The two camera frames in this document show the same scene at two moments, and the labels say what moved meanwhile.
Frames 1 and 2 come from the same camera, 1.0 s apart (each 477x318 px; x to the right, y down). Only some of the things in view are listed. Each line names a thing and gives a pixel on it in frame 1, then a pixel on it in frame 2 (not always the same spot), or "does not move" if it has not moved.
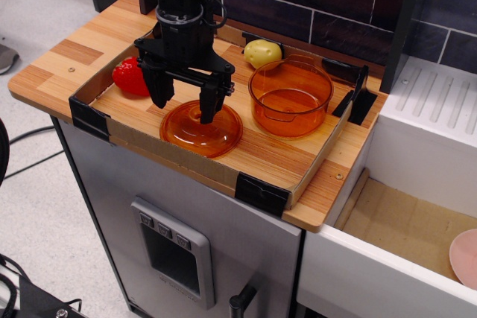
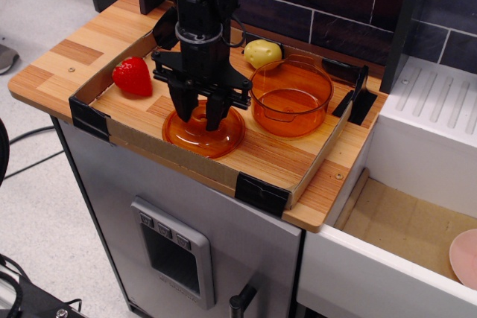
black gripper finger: x=160 y=85 to x=185 y=102
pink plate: x=463 y=258 does not move
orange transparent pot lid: x=182 y=131 does not move
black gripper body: x=185 y=48 to x=203 y=61
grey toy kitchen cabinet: x=179 y=246 does not move
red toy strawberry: x=129 y=74 does not move
